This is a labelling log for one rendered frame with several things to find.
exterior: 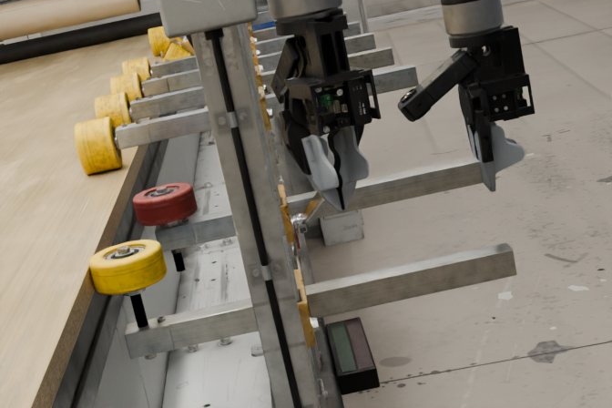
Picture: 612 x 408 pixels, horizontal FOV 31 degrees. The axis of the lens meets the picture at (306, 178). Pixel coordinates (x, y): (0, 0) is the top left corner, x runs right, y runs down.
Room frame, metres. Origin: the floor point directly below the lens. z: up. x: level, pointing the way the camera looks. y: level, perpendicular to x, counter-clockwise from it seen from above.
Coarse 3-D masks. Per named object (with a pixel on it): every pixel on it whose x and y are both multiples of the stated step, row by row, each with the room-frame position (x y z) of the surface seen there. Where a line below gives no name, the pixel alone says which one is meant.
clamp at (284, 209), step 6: (282, 186) 1.43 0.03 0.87; (282, 192) 1.40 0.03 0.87; (282, 198) 1.37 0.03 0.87; (282, 204) 1.34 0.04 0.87; (282, 210) 1.33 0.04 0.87; (288, 210) 1.33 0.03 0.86; (282, 216) 1.31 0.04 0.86; (288, 216) 1.33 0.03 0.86; (288, 222) 1.31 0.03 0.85; (288, 228) 1.31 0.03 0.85; (288, 234) 1.31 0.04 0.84; (288, 240) 1.31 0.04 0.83; (294, 240) 1.33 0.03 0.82
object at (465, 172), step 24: (432, 168) 1.39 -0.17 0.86; (456, 168) 1.38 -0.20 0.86; (480, 168) 1.38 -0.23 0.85; (312, 192) 1.40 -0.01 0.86; (360, 192) 1.38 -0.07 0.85; (384, 192) 1.38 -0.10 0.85; (408, 192) 1.38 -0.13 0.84; (432, 192) 1.38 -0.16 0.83; (216, 216) 1.38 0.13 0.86; (312, 216) 1.38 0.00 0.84; (168, 240) 1.37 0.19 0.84; (192, 240) 1.37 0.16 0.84
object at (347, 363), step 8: (336, 328) 1.31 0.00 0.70; (344, 328) 1.30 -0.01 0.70; (336, 336) 1.28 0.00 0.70; (344, 336) 1.28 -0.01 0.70; (336, 344) 1.26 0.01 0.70; (344, 344) 1.25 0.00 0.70; (344, 352) 1.23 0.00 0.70; (344, 360) 1.21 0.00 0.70; (352, 360) 1.20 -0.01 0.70; (344, 368) 1.18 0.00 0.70; (352, 368) 1.18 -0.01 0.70
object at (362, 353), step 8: (352, 320) 1.33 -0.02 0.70; (352, 328) 1.30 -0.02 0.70; (360, 328) 1.29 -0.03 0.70; (352, 336) 1.27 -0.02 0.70; (360, 336) 1.27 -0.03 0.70; (352, 344) 1.25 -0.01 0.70; (360, 344) 1.24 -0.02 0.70; (360, 352) 1.22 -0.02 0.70; (368, 352) 1.21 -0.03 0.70; (360, 360) 1.20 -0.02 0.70; (368, 360) 1.19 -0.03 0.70; (360, 368) 1.17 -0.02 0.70
